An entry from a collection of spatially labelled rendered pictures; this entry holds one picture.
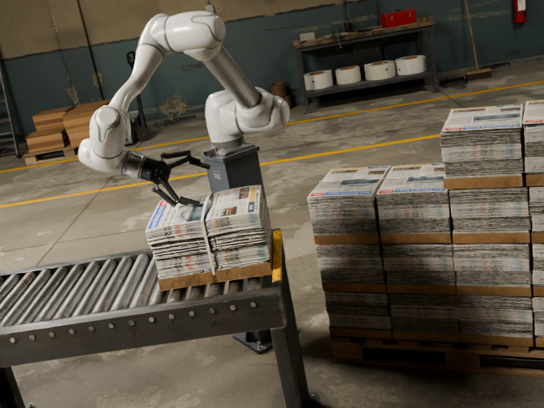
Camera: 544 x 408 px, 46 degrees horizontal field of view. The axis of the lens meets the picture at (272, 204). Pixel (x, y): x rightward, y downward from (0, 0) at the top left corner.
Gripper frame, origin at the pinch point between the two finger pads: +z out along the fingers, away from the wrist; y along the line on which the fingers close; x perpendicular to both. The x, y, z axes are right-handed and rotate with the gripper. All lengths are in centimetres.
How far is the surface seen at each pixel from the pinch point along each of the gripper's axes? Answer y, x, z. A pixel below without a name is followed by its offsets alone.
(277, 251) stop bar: 15.4, 0.3, 31.6
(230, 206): 2.2, 6.5, 11.3
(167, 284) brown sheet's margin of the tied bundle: 31.4, 15.5, -1.4
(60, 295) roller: 53, 4, -37
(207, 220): 5.6, 15.4, 5.4
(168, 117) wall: 157, -706, -91
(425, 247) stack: 10, -34, 93
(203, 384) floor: 111, -48, 25
